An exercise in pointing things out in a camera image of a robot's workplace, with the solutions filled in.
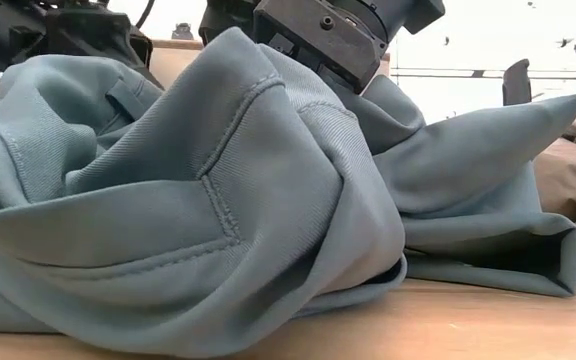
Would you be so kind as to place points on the grey-teal trousers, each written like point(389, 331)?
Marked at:
point(168, 200)

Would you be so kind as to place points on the khaki jacket with dark lining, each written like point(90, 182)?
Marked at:
point(573, 180)

